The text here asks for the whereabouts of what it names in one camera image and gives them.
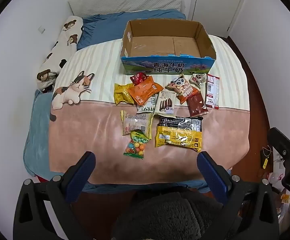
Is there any clear yellow-edged snack packet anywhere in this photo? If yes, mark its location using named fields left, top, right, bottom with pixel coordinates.
left=120, top=110, right=154, bottom=143

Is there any panda print snack packet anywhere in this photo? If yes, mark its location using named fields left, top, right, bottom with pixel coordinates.
left=165, top=74, right=199, bottom=105

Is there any cat printed blanket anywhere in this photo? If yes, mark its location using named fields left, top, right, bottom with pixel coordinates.
left=48, top=34, right=251, bottom=187

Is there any small yellow snack packet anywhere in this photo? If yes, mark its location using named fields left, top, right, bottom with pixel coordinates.
left=113, top=83, right=136, bottom=105

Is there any large yellow snack packet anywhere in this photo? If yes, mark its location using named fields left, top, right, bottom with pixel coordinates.
left=154, top=126, right=203, bottom=153

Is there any white chocolate stick packet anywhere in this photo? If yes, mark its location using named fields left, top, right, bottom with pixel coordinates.
left=154, top=90, right=177, bottom=117

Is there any red white snack packet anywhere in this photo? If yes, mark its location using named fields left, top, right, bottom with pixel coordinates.
left=204, top=74, right=221, bottom=110

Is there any white green snack packet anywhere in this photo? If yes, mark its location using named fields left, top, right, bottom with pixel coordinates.
left=136, top=94, right=159, bottom=114

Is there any dark fuzzy clothing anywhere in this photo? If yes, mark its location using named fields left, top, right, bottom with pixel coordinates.
left=111, top=186, right=235, bottom=240

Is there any small white snack packet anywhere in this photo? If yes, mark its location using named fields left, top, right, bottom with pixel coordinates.
left=189, top=73, right=208, bottom=89

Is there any orange snack packet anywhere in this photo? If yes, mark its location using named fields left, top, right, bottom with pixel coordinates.
left=127, top=76, right=164, bottom=106

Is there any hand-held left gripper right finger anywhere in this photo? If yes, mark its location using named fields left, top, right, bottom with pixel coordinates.
left=197, top=151, right=279, bottom=240

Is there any teal blanket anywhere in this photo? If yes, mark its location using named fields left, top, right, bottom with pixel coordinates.
left=23, top=90, right=60, bottom=178

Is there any dark red sausage packet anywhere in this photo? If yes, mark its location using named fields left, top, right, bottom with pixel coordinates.
left=186, top=91, right=209, bottom=117

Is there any pink white round object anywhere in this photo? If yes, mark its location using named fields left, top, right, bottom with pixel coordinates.
left=268, top=172, right=283, bottom=187

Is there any green candy ball packet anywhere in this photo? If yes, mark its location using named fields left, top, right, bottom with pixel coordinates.
left=123, top=129, right=152, bottom=160

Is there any yellow hanging tag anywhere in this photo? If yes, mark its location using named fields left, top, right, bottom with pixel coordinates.
left=260, top=147, right=271, bottom=169

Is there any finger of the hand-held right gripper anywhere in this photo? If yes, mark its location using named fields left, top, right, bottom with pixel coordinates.
left=268, top=127, right=290, bottom=162

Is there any blue pillow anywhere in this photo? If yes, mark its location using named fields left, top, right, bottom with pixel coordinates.
left=77, top=9, right=187, bottom=51

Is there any small red snack packet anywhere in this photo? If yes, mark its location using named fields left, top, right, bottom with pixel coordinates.
left=130, top=72, right=153, bottom=85

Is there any cardboard box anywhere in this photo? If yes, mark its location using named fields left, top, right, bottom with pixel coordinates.
left=120, top=18, right=217, bottom=76

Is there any bear printed pillow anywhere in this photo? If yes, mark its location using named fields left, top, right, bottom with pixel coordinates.
left=36, top=16, right=84, bottom=92

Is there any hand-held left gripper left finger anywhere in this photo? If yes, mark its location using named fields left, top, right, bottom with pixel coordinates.
left=13, top=151, right=96, bottom=240

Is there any white door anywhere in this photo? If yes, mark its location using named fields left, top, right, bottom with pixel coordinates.
left=189, top=0, right=251, bottom=33

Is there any white quilted headboard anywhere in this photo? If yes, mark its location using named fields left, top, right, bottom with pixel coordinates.
left=68, top=0, right=184, bottom=18

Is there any black snack packet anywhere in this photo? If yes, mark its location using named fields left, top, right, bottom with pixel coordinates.
left=157, top=116, right=204, bottom=133

